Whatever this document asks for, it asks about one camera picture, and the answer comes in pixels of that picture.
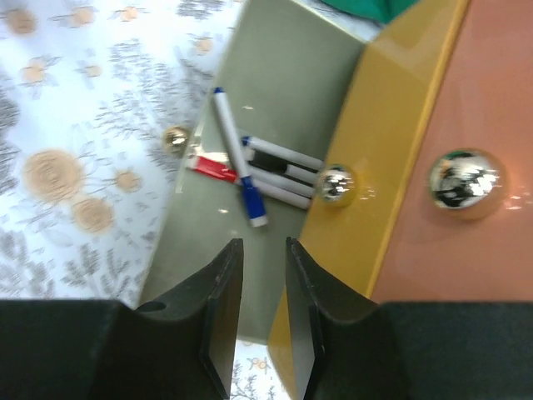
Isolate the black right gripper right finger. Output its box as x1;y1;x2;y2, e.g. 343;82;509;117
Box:
286;238;532;399

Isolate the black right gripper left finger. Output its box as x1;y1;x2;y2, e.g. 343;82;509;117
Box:
1;239;244;399

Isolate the blue-capped marker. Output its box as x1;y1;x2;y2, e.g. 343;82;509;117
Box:
212;87;268;228
242;136;324;171

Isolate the red-capped marker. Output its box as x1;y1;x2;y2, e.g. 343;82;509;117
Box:
186;156;239;183

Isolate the black-capped whiteboard marker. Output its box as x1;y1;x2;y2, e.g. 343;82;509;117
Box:
246;151;317;186

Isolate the green sweatshirt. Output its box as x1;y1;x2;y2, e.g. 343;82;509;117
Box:
322;0;418;24

